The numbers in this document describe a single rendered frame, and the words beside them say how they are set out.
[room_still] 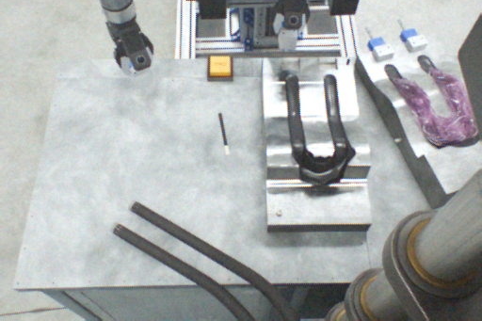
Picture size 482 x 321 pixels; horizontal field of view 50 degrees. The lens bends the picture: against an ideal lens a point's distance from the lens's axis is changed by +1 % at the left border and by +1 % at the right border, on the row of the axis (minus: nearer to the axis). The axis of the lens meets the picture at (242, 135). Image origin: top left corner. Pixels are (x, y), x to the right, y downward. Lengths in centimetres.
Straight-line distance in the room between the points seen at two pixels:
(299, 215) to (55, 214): 64
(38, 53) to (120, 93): 131
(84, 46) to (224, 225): 167
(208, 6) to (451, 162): 92
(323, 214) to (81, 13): 200
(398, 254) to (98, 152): 106
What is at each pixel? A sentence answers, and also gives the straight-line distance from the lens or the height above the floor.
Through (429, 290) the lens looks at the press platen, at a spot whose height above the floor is 154.
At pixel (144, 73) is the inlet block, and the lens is 141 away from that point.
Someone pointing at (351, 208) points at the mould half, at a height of 86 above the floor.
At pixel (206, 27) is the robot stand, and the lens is 249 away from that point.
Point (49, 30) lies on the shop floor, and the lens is 292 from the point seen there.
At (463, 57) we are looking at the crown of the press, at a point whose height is 182.
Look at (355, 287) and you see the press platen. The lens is 82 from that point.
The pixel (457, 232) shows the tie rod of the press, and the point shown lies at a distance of 49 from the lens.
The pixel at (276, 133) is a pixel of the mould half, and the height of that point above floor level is 91.
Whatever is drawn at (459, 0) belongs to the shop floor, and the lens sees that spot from 312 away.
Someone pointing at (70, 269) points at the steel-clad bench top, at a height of 80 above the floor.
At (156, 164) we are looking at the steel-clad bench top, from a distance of 144.
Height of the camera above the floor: 208
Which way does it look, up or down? 61 degrees down
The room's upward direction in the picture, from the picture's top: straight up
